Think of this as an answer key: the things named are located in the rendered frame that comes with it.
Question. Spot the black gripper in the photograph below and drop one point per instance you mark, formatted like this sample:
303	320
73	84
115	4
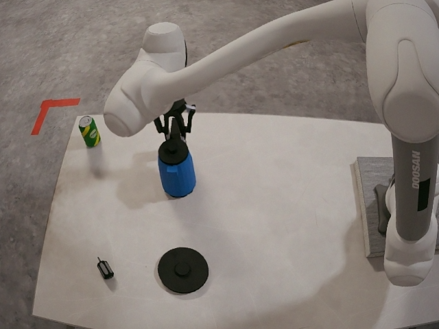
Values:
178	116

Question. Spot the green drink can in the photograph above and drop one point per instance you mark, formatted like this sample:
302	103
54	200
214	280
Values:
89	131

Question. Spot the black round disc with center stud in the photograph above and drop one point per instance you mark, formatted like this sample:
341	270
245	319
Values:
183	270

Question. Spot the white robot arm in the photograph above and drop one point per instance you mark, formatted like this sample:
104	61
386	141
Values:
402	61

